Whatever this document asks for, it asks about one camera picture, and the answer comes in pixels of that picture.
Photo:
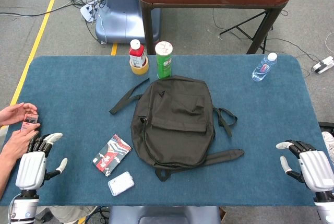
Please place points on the person right hand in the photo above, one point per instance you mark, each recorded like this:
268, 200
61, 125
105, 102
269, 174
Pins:
18, 143

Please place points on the person left hand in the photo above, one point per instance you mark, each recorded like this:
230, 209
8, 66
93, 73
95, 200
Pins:
13, 114

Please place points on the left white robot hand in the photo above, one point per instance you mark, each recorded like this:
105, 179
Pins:
32, 166

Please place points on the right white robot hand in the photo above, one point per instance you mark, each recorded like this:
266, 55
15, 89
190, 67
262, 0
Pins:
315, 169

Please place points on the pink smartphone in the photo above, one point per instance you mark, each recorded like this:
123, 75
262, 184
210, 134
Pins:
30, 119

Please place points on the black backpack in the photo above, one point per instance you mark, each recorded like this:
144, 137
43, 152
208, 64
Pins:
177, 109

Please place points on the person right forearm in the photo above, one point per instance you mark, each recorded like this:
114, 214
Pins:
5, 171

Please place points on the red black patterned book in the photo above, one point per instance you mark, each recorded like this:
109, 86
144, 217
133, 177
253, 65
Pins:
109, 156

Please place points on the white shoe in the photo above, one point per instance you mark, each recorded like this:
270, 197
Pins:
328, 145

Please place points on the beige trousers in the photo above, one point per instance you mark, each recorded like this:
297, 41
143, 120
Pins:
65, 213

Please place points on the blue table cloth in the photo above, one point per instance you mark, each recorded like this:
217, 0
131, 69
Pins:
65, 91

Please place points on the white plastic case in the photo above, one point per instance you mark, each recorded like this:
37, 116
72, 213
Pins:
121, 183

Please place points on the white power strip black plug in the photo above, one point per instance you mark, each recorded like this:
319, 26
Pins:
324, 64

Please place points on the clear water bottle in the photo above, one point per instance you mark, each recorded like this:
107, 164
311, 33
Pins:
262, 68

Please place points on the white power strip with plugs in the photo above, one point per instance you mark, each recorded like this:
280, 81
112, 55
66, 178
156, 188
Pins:
87, 11

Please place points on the yellow tape roll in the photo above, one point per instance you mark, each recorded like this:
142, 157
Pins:
139, 71

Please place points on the red juice bottle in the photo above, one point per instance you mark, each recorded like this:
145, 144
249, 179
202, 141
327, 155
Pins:
137, 54

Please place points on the grey blue robot torso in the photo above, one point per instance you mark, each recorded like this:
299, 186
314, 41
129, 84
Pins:
161, 214

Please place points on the blue machine base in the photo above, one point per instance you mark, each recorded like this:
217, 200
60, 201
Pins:
122, 7

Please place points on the green chips can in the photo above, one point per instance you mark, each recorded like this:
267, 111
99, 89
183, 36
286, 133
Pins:
164, 64

